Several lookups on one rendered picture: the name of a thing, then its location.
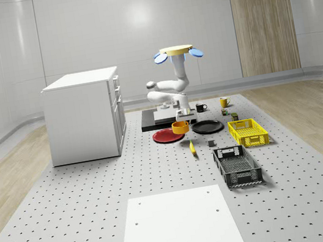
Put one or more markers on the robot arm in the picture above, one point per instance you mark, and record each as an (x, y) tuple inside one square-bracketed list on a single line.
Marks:
[(180, 72)]

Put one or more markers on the white cabinet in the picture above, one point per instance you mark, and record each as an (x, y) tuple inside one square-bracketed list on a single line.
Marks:
[(81, 122)]

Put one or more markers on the yellow mug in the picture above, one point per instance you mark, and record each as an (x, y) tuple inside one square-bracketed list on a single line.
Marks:
[(224, 102)]

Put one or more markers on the dark grey basket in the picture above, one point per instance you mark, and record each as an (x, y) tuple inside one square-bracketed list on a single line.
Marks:
[(242, 175)]

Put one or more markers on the black plate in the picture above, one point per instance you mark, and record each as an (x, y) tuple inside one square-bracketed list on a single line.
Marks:
[(208, 127)]

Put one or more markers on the white board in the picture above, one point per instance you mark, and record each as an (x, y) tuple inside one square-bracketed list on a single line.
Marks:
[(179, 229)]

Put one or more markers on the grey cube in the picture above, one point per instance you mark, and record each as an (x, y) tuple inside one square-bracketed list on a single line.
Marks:
[(212, 143)]

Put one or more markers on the flat-sided can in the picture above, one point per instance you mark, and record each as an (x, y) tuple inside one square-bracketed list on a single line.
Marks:
[(234, 116)]

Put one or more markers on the black stove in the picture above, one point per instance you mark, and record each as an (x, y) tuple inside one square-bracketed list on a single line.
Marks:
[(148, 121)]

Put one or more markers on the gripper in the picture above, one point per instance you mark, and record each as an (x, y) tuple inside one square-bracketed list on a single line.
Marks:
[(186, 118)]

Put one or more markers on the banana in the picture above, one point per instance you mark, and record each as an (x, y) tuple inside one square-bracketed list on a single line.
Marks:
[(192, 148)]

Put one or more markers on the puzzle cube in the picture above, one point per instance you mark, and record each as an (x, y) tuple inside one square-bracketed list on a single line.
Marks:
[(225, 112)]

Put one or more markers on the drone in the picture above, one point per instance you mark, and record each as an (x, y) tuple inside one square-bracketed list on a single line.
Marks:
[(176, 51)]

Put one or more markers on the black mug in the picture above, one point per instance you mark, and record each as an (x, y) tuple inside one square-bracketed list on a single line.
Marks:
[(200, 108)]

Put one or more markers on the yellow basket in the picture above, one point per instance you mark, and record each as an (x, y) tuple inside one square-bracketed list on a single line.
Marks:
[(249, 140)]

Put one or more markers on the yellow bowl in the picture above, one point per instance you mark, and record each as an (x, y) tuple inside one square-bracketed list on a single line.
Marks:
[(180, 129)]

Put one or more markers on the red plate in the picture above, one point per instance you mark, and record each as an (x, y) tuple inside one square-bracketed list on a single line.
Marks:
[(165, 136)]

